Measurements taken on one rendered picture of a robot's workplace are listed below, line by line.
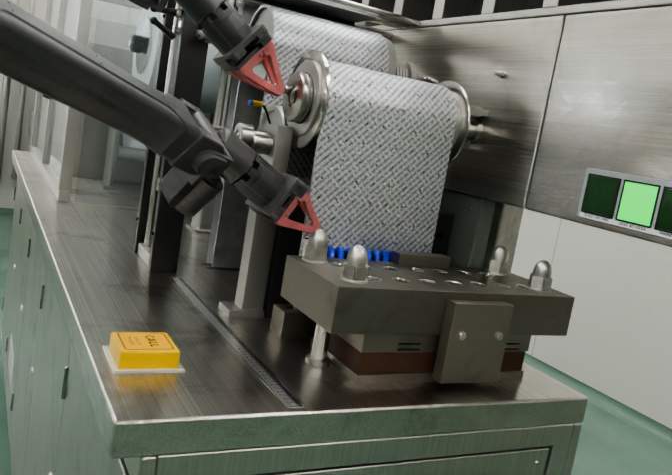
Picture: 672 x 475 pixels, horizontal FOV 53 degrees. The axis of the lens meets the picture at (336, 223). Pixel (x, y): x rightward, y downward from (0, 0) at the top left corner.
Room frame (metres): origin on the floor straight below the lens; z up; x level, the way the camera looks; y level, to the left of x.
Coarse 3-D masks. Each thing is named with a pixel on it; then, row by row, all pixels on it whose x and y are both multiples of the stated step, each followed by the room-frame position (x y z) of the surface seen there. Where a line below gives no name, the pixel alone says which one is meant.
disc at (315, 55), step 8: (304, 56) 1.06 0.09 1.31; (312, 56) 1.04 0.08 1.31; (320, 56) 1.01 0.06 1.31; (296, 64) 1.09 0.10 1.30; (320, 64) 1.01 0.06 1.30; (328, 72) 0.99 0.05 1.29; (328, 80) 0.98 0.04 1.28; (328, 88) 0.98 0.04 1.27; (328, 96) 0.98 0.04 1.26; (320, 104) 0.99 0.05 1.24; (320, 112) 0.99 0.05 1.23; (320, 120) 0.98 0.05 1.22; (312, 128) 1.00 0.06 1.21; (320, 128) 0.99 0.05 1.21; (296, 136) 1.05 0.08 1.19; (304, 136) 1.02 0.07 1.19; (312, 136) 1.00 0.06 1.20; (296, 144) 1.04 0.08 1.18; (304, 144) 1.02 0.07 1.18
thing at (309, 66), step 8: (304, 64) 1.05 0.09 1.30; (312, 64) 1.02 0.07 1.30; (304, 72) 1.05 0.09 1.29; (312, 72) 1.02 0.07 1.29; (320, 72) 1.01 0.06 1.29; (320, 80) 1.00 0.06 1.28; (320, 88) 0.99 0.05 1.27; (320, 96) 0.99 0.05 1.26; (312, 104) 1.00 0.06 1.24; (456, 104) 1.12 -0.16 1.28; (312, 112) 1.00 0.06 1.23; (312, 120) 1.00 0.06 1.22; (456, 120) 1.11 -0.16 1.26; (296, 128) 1.04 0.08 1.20; (304, 128) 1.02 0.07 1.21; (456, 128) 1.11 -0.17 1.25; (456, 136) 1.11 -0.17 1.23
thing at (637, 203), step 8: (632, 184) 0.89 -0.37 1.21; (640, 184) 0.88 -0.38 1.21; (624, 192) 0.90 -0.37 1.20; (632, 192) 0.89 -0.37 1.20; (640, 192) 0.88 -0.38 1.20; (648, 192) 0.87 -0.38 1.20; (656, 192) 0.86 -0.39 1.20; (624, 200) 0.90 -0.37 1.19; (632, 200) 0.89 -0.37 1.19; (640, 200) 0.88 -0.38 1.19; (648, 200) 0.87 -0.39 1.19; (624, 208) 0.90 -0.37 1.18; (632, 208) 0.89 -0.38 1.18; (640, 208) 0.88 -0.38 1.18; (648, 208) 0.87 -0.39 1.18; (624, 216) 0.89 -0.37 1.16; (632, 216) 0.88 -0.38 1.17; (640, 216) 0.87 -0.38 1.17; (648, 216) 0.86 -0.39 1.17; (648, 224) 0.86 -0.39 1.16
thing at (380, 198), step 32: (320, 160) 0.99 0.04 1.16; (352, 160) 1.02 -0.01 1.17; (384, 160) 1.05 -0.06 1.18; (416, 160) 1.07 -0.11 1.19; (448, 160) 1.10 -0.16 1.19; (320, 192) 1.00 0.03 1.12; (352, 192) 1.02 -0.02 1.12; (384, 192) 1.05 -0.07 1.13; (416, 192) 1.08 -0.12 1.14; (352, 224) 1.03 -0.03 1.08; (384, 224) 1.05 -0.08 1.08; (416, 224) 1.08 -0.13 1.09
